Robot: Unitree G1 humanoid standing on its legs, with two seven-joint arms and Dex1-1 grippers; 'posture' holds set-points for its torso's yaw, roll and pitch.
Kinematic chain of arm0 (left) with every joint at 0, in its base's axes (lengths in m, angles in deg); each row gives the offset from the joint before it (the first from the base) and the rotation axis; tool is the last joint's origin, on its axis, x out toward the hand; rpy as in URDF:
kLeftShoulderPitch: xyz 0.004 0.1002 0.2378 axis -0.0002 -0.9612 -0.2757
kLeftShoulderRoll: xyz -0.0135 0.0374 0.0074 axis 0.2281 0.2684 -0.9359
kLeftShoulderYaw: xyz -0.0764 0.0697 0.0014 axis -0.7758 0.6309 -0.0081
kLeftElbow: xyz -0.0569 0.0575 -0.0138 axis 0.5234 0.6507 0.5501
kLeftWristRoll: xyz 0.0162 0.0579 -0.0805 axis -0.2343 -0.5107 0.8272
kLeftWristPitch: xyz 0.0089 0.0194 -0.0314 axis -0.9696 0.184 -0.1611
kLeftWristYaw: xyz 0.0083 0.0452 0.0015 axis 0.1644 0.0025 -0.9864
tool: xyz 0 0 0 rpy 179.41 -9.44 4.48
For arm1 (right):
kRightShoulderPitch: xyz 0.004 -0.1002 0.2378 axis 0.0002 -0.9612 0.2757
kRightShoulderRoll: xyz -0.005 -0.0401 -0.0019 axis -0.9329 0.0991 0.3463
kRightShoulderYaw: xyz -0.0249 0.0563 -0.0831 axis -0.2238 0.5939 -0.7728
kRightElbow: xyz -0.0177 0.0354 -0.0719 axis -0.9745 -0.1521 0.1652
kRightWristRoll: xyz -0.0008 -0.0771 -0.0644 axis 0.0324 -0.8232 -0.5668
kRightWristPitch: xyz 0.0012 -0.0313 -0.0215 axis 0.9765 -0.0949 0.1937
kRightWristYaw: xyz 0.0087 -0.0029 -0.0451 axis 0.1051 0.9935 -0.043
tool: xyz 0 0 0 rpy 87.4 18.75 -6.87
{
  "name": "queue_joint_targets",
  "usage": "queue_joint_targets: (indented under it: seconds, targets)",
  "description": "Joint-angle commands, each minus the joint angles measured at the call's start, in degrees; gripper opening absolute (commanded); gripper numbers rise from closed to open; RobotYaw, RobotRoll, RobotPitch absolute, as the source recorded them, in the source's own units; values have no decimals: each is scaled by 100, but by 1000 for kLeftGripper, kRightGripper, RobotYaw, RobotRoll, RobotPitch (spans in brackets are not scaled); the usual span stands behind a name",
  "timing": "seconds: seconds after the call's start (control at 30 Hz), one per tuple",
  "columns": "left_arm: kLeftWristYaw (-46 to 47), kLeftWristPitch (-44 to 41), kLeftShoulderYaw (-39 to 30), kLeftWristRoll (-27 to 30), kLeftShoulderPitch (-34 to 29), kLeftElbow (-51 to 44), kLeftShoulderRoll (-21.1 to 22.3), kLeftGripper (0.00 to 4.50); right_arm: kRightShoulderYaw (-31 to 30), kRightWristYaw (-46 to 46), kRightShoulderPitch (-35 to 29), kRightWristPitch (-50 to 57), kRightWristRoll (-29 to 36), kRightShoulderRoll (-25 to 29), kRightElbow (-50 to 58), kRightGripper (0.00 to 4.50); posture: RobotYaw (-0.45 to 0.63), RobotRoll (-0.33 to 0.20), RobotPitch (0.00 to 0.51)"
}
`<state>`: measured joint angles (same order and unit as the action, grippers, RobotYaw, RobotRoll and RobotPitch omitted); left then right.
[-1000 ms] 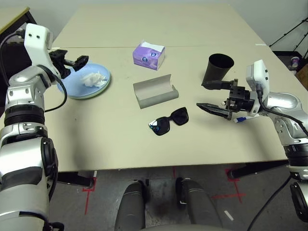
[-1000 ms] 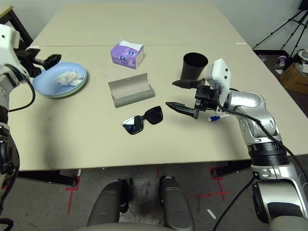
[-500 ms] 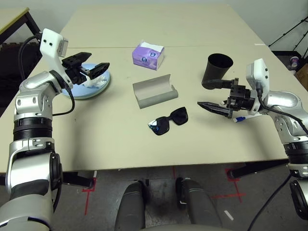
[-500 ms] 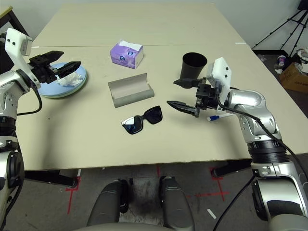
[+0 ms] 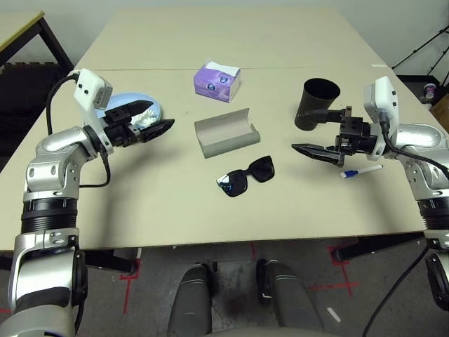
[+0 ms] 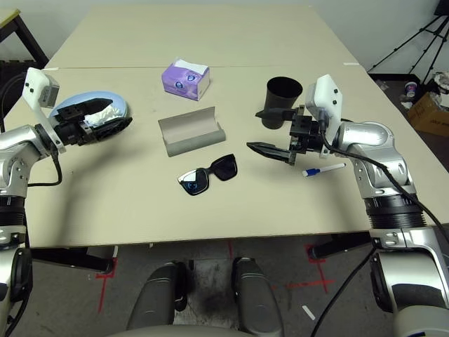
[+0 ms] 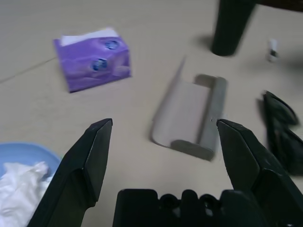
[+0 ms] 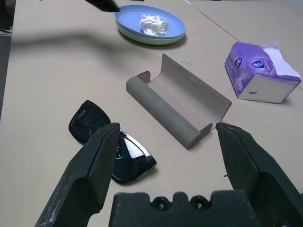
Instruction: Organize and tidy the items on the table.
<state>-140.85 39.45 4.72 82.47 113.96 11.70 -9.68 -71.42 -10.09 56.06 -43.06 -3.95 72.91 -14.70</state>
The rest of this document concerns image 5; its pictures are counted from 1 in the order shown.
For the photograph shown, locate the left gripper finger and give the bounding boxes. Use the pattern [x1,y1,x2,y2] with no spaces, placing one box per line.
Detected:
[126,100,156,116]
[139,118,176,144]

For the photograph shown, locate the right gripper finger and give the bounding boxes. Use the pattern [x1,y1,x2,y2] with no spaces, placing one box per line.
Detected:
[296,108,347,124]
[291,142,344,167]

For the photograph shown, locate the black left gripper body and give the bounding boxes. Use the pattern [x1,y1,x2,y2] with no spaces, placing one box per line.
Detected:
[103,106,142,148]

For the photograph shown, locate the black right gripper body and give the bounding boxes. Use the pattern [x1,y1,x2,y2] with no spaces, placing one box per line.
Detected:
[334,104,375,166]

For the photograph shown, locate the blue plate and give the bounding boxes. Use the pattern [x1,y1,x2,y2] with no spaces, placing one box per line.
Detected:
[94,91,164,131]

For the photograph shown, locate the black sunglasses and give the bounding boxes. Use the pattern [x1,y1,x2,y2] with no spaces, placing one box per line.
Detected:
[216,155,276,199]

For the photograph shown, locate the black cup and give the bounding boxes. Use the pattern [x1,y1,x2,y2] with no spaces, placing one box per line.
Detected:
[294,77,342,133]

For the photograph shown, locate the blue-capped white marker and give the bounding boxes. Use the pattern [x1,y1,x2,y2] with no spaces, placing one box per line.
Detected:
[339,164,384,180]

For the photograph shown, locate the grey glasses case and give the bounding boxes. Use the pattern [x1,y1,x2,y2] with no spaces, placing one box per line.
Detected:
[194,107,261,160]

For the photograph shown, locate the purple tissue box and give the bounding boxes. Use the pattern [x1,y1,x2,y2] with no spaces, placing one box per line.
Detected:
[193,58,242,104]

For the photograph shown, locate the purple white cup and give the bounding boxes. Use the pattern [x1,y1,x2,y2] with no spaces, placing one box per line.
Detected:
[422,83,438,102]

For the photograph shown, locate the cardboard box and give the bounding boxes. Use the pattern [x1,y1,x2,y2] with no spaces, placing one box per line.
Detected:
[429,94,449,122]

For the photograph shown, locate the black tripod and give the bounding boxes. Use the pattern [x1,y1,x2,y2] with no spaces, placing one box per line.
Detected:
[391,26,449,88]

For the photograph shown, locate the black table foot bar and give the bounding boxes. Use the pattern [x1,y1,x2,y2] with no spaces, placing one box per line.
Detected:
[0,248,138,275]
[332,232,427,263]

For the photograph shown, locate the grey robot right leg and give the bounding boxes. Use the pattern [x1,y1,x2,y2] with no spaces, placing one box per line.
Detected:
[255,259,326,337]

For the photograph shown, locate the grey robot leg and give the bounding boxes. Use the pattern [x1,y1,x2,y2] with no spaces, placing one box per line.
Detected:
[255,259,326,337]
[167,263,215,337]

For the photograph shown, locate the black-framed side table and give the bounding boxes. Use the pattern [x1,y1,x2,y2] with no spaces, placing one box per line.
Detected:
[0,10,75,71]

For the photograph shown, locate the grey robot left leg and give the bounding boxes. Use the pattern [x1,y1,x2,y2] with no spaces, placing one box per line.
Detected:
[167,263,215,337]

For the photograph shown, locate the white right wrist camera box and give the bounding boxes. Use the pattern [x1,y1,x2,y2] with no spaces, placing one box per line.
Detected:
[363,76,401,162]

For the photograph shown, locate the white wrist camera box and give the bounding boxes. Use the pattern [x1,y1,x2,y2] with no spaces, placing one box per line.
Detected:
[363,76,401,162]
[72,68,115,155]

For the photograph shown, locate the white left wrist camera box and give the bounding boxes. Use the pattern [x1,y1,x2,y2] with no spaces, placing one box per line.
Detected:
[72,68,115,155]

